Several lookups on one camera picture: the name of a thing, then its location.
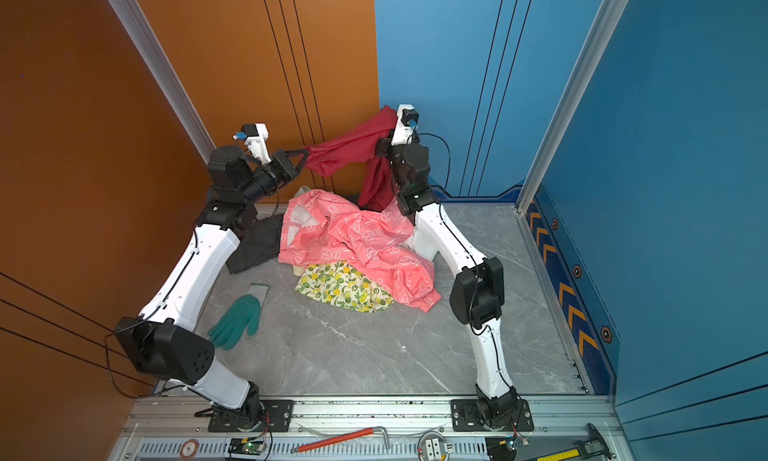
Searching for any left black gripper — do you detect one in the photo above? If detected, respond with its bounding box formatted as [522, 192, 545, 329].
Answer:
[238, 147, 305, 210]

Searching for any dark red cloth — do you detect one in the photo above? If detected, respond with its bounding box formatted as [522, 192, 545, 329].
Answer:
[305, 106, 398, 211]

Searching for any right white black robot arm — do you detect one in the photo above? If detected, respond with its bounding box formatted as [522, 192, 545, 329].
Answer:
[375, 138, 523, 430]

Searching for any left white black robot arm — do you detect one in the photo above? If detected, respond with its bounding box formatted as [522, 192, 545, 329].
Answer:
[112, 145, 309, 432]

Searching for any pink patterned cloth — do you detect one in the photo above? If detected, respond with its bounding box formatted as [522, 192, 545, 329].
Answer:
[278, 189, 441, 312]

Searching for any white cloth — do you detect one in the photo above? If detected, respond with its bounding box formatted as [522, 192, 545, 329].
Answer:
[401, 228, 439, 262]

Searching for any dark grey cloth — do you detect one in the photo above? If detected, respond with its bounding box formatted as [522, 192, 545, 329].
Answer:
[226, 213, 283, 274]

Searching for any lemon print cloth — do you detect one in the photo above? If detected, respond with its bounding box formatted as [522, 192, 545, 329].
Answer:
[295, 261, 395, 313]

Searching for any green work glove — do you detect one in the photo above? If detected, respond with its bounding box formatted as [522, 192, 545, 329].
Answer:
[208, 283, 269, 350]

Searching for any small white connector block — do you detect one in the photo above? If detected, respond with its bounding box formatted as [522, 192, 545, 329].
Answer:
[417, 431, 454, 461]

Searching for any green circuit board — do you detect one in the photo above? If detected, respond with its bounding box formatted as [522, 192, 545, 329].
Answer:
[226, 437, 267, 460]

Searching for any yellow tape measure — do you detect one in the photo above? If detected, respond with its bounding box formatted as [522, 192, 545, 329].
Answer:
[535, 449, 580, 461]

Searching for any black digital caliper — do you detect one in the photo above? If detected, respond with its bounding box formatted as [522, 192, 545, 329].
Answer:
[574, 423, 615, 460]

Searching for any cream cloth at wall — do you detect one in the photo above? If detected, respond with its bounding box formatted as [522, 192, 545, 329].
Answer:
[293, 185, 312, 199]

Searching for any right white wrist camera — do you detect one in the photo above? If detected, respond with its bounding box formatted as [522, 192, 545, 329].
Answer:
[391, 104, 419, 146]

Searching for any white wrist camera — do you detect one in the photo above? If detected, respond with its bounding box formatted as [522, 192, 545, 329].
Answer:
[233, 123, 271, 164]
[391, 104, 419, 146]

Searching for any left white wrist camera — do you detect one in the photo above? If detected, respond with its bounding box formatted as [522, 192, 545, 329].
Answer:
[233, 123, 271, 164]

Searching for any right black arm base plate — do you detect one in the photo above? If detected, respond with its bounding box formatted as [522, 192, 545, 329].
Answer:
[449, 398, 535, 433]

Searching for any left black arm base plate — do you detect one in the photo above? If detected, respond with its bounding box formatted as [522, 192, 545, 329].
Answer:
[195, 399, 295, 434]

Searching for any red handled hex key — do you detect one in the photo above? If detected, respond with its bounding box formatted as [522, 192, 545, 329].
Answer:
[290, 426, 391, 454]

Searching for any small board with wires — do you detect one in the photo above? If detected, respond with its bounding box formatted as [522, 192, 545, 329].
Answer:
[485, 434, 530, 461]

